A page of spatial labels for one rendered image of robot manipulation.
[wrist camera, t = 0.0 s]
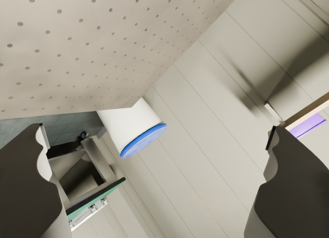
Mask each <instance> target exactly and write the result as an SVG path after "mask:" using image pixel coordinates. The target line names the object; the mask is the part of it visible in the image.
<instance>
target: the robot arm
mask: <svg viewBox="0 0 329 238"><path fill-rule="evenodd" d="M48 149H50V146H49V143H48V139H47V136H46V132H45V129H44V126H43V123H33V124H31V125H29V126H28V127H27V128H26V129H25V130H23V131H22V132H21V133H20V134H18V135H17V136H16V137H15V138H14V139H12V140H11V141H10V142H9V143H8V144H6V145H5V146H4V147H3V148H1V149H0V238H72V232H71V228H70V224H69V221H68V218H67V214H66V211H65V208H64V205H63V202H62V200H61V197H60V194H59V191H58V188H57V186H56V185H55V184H54V183H52V182H50V181H49V180H50V177H51V176H52V171H51V168H50V165H49V162H48V159H47V156H46V153H47V150H48ZM265 150H267V151H268V154H269V159H268V162H267V164H266V167H265V170H264V173H263V176H264V178H265V180H266V183H263V184H261V185H260V187H259V189H258V192H257V194H256V197H255V200H254V202H253V205H252V208H251V211H250V213H249V216H248V220H247V223H246V227H245V230H244V238H329V169H328V168H327V167H326V166H325V164H324V163H323V162H322V161H321V160H320V159H319V158H318V157H317V156H316V155H315V154H314V153H313V152H312V151H310V150H309V149H308V148H307V147H306V146H305V145H304V144H303V143H301V142H300V141H299V140H298V139H297V138H296V137H295V136H293V135H292V134H291V133H290V132H289V131H288V130H287V129H285V128H284V127H282V126H274V125H273V127H272V130H271V132H270V136H269V139H268V142H267V145H266V148H265Z"/></svg>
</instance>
